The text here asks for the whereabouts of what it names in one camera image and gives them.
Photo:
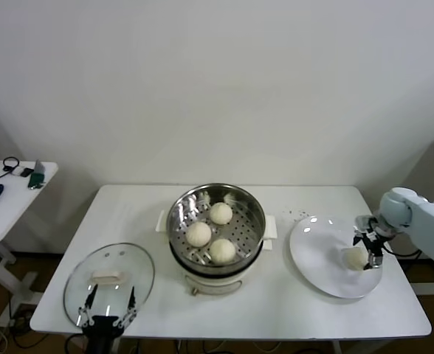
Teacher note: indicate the small white device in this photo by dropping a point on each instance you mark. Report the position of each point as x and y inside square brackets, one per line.
[17, 171]

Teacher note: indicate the green circuit board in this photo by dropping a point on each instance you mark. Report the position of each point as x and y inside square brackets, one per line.
[37, 177]

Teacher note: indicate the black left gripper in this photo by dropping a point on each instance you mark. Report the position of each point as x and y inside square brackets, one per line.
[99, 330]

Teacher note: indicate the small black phone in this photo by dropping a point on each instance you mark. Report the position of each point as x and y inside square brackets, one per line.
[26, 172]

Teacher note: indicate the round glass pot lid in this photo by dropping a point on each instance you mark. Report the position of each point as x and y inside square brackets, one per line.
[108, 277]

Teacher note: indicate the white furniture base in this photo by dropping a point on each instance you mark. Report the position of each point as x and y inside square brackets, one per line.
[423, 289]

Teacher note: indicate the stainless steel steamer basket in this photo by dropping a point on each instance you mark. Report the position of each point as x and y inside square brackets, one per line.
[250, 236]

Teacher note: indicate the white electric cooking pot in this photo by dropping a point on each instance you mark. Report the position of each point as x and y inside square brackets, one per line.
[217, 284]

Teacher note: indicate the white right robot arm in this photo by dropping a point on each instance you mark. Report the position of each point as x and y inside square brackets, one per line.
[427, 221]

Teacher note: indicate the white steamed baozi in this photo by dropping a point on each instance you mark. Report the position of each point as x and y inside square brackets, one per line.
[198, 234]
[220, 214]
[223, 251]
[354, 259]

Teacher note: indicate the dark crumb specks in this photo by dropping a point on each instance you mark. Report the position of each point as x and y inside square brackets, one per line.
[294, 213]

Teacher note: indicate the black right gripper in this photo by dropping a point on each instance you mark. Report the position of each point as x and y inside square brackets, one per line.
[375, 242]

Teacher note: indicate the white work table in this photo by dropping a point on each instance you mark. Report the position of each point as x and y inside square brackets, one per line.
[165, 324]

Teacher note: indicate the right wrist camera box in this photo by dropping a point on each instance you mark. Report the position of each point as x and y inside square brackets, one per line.
[364, 222]

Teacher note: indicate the small white side table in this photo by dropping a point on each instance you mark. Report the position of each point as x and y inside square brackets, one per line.
[10, 217]

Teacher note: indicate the large white plate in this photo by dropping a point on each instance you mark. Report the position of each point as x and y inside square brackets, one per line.
[313, 250]

